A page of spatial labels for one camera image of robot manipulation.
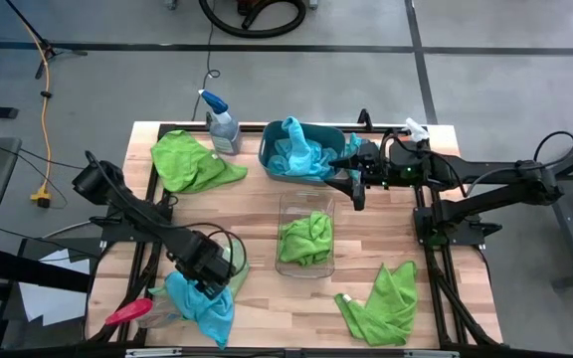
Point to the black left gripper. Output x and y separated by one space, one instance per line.
202 261

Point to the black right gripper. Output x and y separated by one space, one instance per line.
391 169

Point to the blue microfiber towel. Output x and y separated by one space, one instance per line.
353 146
277 161
207 313
301 149

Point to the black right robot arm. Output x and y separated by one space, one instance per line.
490 171

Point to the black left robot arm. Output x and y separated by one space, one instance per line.
137 211

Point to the teal plastic basket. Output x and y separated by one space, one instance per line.
326 133

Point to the clear plastic bin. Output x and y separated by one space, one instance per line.
306 201

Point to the black table clamp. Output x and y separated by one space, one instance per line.
364 119

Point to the orange spray bottle white trigger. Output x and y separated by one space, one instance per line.
416 130

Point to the grey spray bottle blue trigger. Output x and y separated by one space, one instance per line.
224 134

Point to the white paper sheet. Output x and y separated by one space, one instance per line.
43 298

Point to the black tripod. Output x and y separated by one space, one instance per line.
50 51

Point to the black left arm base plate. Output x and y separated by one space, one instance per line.
117 231

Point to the silver metal bracket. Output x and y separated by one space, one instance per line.
154 352
431 354

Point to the black metal table frame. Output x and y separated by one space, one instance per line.
247 354

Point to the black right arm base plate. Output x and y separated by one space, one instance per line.
465 237

